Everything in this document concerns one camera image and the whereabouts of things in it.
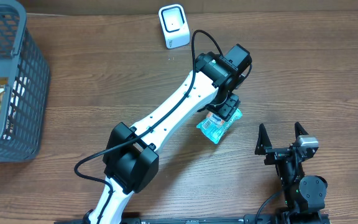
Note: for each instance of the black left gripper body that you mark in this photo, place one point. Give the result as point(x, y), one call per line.
point(224, 106)

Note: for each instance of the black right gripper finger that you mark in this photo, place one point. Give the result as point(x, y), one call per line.
point(299, 130)
point(263, 146)

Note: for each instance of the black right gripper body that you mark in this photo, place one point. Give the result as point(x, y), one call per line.
point(275, 156)

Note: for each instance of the teal tissue pack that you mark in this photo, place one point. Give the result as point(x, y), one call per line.
point(214, 127)

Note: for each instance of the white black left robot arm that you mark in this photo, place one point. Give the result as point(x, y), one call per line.
point(132, 153)

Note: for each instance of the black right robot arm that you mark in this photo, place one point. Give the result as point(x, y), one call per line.
point(304, 194)

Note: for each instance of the white barcode scanner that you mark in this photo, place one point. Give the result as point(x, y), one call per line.
point(174, 25)

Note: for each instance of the grey plastic mesh basket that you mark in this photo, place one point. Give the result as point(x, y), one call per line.
point(25, 93)

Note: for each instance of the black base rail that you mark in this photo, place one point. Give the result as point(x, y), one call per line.
point(246, 219)

